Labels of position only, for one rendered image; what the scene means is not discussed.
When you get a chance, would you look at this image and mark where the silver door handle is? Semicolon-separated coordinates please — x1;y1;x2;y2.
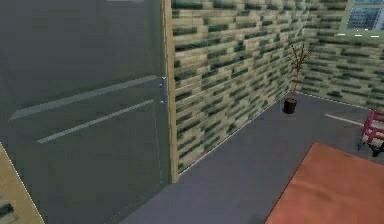
158;76;168;105

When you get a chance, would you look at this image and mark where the bare twig plant black pot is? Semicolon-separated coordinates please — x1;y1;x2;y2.
283;42;316;115

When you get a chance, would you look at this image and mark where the orange floor cloth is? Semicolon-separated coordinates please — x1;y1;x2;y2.
264;141;384;224

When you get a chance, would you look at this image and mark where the grey room door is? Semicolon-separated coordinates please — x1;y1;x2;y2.
0;0;172;224

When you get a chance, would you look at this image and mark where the window with pale frame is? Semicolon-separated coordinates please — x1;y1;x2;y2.
334;0;384;39

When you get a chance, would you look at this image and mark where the pink slatted chair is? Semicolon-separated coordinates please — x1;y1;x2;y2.
357;108;384;158

